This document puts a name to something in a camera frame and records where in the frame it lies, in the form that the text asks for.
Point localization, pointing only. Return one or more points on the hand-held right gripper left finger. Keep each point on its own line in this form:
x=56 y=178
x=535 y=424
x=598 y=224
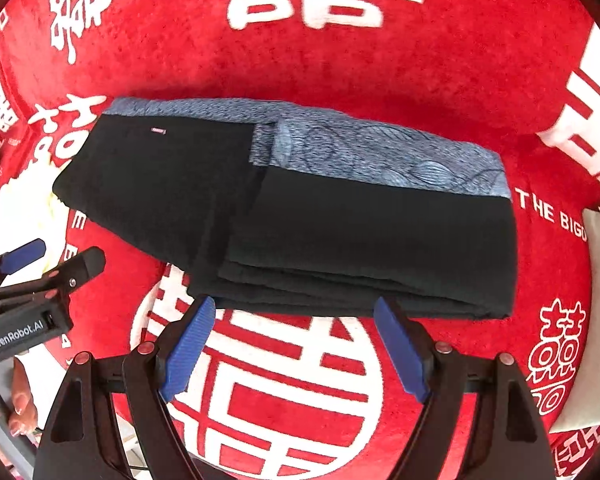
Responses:
x=187 y=350

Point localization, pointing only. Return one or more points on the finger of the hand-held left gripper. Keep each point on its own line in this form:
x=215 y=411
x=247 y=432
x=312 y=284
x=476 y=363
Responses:
x=22 y=255
x=80 y=267

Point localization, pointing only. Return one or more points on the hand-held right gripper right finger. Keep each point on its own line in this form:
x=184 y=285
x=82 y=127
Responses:
x=400 y=350

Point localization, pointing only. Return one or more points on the black pants with blue trim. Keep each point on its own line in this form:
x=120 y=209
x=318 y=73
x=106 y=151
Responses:
x=305 y=240

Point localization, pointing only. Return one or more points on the person's left hand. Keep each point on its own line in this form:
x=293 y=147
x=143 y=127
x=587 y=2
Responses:
x=22 y=395

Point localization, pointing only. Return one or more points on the peach cloth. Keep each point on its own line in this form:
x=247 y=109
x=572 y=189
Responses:
x=25 y=220

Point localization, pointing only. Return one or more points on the red printed blanket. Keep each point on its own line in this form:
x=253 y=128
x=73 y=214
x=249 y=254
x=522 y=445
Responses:
x=330 y=60

